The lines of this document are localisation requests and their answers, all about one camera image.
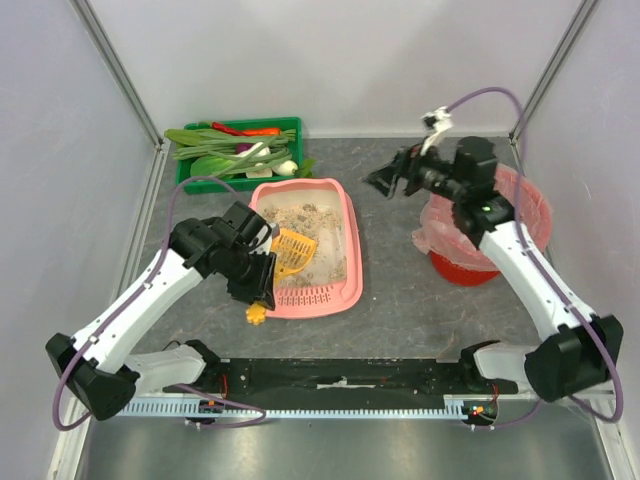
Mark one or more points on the yellow litter scoop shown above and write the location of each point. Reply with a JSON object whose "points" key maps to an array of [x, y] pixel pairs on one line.
{"points": [[293, 251]]}

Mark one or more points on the blue-white cable duct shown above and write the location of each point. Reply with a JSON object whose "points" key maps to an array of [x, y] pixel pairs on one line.
{"points": [[180, 406]]}

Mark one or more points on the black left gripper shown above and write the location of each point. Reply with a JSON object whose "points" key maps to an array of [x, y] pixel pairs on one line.
{"points": [[267, 279]]}

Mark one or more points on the green leafy vegetables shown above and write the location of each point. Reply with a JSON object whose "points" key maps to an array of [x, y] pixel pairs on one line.
{"points": [[208, 152]]}

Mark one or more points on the green plastic crate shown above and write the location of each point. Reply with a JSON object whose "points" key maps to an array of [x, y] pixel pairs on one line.
{"points": [[210, 184]]}

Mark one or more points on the cat litter pellets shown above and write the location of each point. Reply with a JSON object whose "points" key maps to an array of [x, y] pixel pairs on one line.
{"points": [[323, 224]]}

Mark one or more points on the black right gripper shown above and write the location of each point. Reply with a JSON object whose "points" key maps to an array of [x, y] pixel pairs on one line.
{"points": [[407, 167]]}

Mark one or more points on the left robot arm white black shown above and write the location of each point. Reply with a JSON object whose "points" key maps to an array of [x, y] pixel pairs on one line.
{"points": [[97, 363]]}

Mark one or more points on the red trash bin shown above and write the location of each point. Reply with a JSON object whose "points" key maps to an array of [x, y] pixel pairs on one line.
{"points": [[465, 270]]}

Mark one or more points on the red chili pepper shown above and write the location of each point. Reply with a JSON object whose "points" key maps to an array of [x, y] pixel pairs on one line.
{"points": [[227, 130]]}

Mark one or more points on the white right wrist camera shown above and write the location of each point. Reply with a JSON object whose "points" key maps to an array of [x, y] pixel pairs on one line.
{"points": [[436, 124]]}

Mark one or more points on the orange carrot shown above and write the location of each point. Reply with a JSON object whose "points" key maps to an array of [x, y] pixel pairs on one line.
{"points": [[266, 131]]}

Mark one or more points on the pink litter box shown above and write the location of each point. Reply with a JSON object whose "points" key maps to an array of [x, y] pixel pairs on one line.
{"points": [[318, 301]]}

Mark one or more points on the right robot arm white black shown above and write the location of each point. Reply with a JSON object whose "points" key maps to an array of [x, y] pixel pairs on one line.
{"points": [[578, 348]]}

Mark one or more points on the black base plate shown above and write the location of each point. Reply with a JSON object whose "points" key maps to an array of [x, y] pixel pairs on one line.
{"points": [[239, 377]]}

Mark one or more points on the pink plastic bin liner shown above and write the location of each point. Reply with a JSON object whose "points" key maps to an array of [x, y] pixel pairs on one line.
{"points": [[495, 231]]}

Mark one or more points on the white radish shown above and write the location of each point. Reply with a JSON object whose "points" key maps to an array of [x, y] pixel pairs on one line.
{"points": [[258, 154]]}

